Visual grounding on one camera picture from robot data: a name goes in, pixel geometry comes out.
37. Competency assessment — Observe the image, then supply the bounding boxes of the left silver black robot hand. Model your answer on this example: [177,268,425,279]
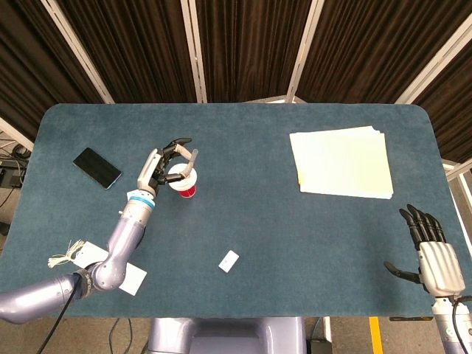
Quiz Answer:
[136,137,195,196]

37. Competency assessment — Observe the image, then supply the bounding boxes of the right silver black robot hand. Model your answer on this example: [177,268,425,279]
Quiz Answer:
[383,204,466,296]

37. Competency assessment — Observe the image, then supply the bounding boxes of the clear plastic strip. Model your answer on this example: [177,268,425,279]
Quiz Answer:
[184,147,200,178]

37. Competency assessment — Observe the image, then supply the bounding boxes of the red cup with white lid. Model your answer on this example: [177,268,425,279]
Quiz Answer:
[166,162,198,199]

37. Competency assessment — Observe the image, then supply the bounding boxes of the black smartphone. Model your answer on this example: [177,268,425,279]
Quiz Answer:
[72,147,122,190]

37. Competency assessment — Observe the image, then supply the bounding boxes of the blue felt table mat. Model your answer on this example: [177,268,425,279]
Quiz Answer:
[2,102,469,319]

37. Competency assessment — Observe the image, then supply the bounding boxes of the small white rectangular block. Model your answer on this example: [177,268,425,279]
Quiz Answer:
[218,249,240,274]

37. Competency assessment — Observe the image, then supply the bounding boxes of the dark brown curtain panel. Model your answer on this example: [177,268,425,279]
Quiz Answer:
[58,0,198,103]
[195,0,314,103]
[409,40,472,164]
[0,0,105,142]
[298,0,472,104]

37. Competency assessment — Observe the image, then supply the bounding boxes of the stack of white paper sheets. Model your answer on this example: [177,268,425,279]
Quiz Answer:
[288,125,395,201]

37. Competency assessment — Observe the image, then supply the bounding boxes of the black power adapter box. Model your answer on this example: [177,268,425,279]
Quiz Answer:
[308,339,335,354]

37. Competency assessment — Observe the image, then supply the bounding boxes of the lavender robot torso base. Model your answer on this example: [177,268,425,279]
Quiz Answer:
[147,316,308,354]

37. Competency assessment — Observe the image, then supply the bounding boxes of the white partition frame post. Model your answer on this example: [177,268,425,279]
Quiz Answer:
[285,0,326,103]
[0,117,35,151]
[441,159,472,181]
[179,0,208,103]
[393,22,472,105]
[40,0,115,104]

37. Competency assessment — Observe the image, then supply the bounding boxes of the white card tag with strings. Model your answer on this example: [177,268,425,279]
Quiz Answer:
[46,238,148,296]

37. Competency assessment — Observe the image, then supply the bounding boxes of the black cable bundle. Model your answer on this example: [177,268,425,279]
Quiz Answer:
[10,144,32,160]

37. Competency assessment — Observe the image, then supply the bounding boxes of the grey floor cable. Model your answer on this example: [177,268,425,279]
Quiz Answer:
[108,317,134,350]

